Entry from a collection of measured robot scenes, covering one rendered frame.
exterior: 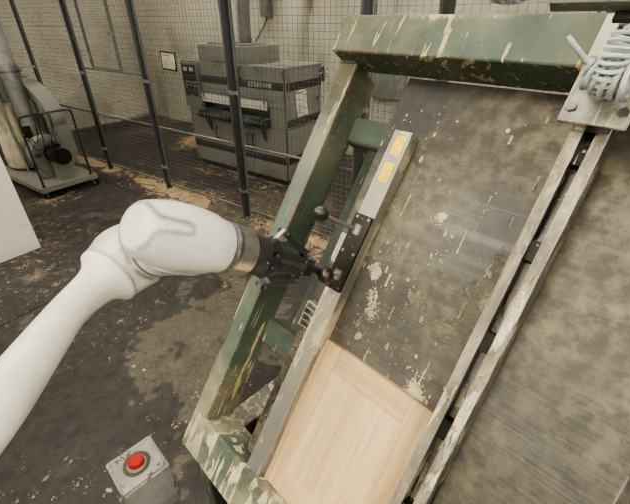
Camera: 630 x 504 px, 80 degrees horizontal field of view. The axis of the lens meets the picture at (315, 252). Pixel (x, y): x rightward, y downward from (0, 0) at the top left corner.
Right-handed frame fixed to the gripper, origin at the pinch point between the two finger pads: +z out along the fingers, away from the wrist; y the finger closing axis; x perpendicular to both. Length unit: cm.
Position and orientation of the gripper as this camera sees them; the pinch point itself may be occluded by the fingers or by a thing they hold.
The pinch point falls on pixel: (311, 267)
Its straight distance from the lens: 83.9
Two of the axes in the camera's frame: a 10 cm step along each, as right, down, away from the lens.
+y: -4.0, 9.1, 0.9
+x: 7.1, 3.7, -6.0
